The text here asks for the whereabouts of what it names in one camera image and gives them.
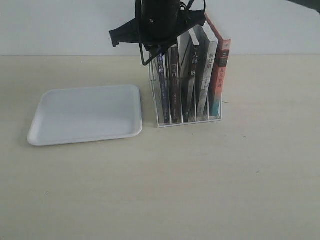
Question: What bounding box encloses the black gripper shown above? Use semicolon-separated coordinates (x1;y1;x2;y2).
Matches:
109;10;206;47

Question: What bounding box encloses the dark blue book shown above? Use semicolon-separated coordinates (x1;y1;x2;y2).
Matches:
156;53;170;124

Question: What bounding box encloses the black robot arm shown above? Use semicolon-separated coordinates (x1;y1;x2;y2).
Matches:
109;0;206;51

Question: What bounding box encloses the dark brown book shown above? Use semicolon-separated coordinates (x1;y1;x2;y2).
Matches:
169;44;180;123

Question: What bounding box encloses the black book white spine text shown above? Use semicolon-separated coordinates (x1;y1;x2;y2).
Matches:
178;25;200;119

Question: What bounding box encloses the orange red book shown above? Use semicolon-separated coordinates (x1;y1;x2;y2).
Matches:
205;10;232;118

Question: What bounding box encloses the grey white book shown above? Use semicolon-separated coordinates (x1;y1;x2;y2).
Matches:
194;22;218;118

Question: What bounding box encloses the white plastic tray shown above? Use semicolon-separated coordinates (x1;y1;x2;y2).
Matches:
27;84;143;147

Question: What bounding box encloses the black cable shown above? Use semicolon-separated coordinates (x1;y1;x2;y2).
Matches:
134;0;207;67

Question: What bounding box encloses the white wire book rack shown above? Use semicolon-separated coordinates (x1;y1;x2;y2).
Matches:
148;58;223;128

